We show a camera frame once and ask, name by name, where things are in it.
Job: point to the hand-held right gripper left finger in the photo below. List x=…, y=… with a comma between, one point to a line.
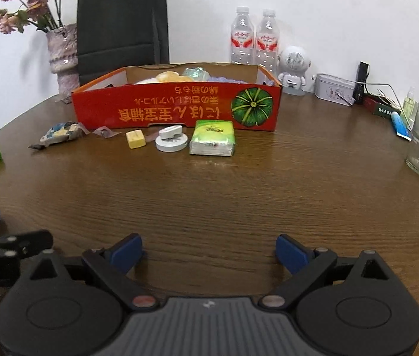
x=127, y=253

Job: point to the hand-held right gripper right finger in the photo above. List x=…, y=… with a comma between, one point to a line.
x=291, y=254

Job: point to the patterned pouch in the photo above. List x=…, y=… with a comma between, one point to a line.
x=59, y=133

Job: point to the yellow block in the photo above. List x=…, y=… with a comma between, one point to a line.
x=136, y=139

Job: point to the white round gadget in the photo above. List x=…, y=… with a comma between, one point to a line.
x=171, y=140

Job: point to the small pinkish wrapper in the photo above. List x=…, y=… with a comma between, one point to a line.
x=106, y=132

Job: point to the green tissue pack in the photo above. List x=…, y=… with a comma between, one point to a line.
x=212, y=139

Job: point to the red cardboard box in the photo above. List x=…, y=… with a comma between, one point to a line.
x=179, y=109

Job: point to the blue tube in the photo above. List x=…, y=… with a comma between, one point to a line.
x=400, y=126

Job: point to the white tin box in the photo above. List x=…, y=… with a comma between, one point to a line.
x=333, y=89

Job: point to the dark red green carton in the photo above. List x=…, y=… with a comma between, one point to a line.
x=380, y=105

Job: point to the white item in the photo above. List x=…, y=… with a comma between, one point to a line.
x=146, y=80

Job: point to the mottled pink vase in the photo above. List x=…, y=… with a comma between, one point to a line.
x=64, y=59

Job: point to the yellow soft item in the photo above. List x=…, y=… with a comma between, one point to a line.
x=172, y=77

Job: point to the purple item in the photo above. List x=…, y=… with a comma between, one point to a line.
x=228, y=80

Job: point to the black upright device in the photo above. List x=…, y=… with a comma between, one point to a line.
x=360, y=81

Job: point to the white robot speaker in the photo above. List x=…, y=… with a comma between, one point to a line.
x=294, y=65

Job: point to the small clear spray bottle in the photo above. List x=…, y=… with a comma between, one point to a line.
x=408, y=104

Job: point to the clear greenish packet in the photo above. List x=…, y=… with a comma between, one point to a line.
x=195, y=73

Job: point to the clear water bottle red label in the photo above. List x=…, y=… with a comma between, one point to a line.
x=267, y=40
x=242, y=37

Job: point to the black paper bag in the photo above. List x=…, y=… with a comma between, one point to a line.
x=120, y=26

